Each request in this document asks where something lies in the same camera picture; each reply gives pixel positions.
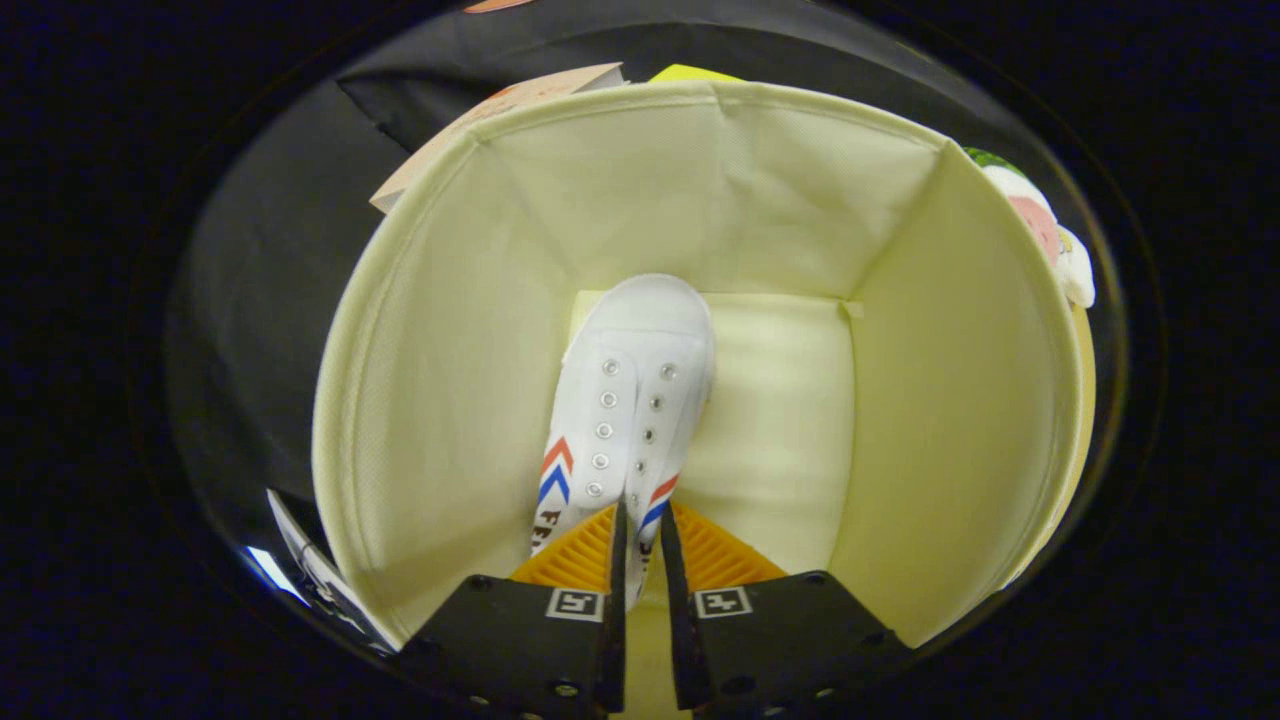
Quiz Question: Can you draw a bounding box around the beige book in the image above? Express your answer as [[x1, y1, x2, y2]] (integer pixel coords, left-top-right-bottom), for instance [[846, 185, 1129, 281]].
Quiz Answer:
[[370, 62, 626, 214]]

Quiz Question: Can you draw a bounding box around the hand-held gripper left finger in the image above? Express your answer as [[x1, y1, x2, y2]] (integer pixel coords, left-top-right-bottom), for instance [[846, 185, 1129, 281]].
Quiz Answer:
[[398, 500, 629, 719]]

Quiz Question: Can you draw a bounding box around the white plush toy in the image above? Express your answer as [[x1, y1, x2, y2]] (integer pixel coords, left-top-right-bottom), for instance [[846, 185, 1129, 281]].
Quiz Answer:
[[1055, 225, 1097, 309]]

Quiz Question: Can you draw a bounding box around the white canvas shoe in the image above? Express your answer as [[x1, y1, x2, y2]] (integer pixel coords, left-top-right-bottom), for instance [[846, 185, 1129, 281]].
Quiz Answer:
[[530, 273, 717, 611]]

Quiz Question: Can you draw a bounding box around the cream fabric storage box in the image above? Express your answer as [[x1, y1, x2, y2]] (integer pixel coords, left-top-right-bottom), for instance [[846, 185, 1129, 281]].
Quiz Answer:
[[312, 80, 1086, 651]]

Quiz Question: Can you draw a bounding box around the yellow book with red circle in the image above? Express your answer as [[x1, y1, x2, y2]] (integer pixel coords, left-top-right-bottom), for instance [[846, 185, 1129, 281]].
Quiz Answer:
[[648, 64, 746, 85]]

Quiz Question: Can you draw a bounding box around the watermelon slice plush toy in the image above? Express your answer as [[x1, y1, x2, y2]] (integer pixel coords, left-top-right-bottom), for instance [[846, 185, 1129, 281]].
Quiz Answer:
[[965, 147, 1063, 269]]

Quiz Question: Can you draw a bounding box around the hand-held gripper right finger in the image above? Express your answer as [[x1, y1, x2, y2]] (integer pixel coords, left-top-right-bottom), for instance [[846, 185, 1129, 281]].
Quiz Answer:
[[660, 500, 913, 719]]

